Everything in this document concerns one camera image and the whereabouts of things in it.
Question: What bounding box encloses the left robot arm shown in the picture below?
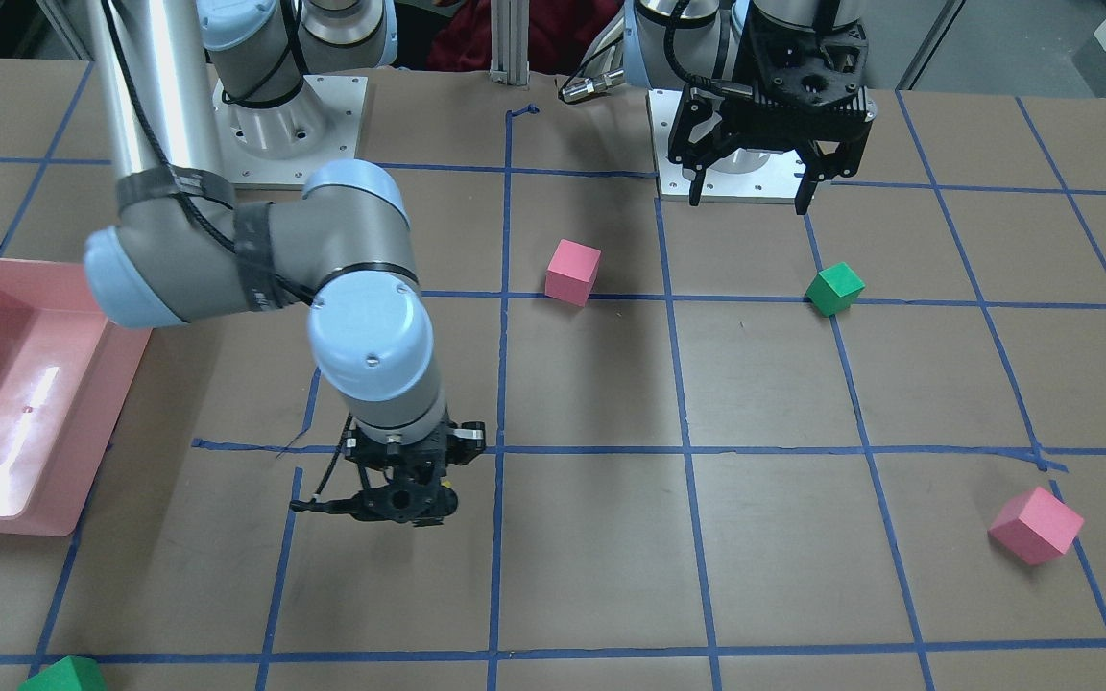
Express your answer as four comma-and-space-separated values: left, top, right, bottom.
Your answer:
559, 1, 878, 214

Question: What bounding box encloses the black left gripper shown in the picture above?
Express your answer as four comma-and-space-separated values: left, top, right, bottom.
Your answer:
668, 10, 877, 216

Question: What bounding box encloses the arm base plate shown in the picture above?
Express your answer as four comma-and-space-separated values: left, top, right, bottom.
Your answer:
647, 88, 815, 205
212, 75, 371, 191

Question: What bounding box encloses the pink plastic bin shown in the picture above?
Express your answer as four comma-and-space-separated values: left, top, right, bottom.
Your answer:
0, 258, 152, 536

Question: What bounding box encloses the green cube near bin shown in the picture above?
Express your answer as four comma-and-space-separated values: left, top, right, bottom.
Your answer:
17, 655, 108, 691

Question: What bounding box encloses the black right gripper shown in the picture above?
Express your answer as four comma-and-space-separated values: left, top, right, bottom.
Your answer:
342, 420, 487, 526

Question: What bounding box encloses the pink cube near base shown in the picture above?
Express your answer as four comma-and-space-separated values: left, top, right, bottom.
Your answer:
543, 239, 602, 307

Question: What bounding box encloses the green cube near base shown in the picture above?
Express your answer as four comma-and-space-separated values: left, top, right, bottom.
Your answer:
805, 262, 866, 318

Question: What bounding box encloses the pink cube far side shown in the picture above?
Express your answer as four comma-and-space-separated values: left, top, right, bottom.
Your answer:
988, 486, 1085, 567

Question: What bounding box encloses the person in red hoodie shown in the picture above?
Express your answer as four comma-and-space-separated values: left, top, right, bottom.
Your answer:
422, 0, 626, 76

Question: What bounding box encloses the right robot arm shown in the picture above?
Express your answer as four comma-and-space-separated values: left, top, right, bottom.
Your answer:
83, 1, 487, 528

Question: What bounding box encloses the aluminium frame post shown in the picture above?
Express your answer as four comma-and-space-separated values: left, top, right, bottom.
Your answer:
489, 0, 530, 88

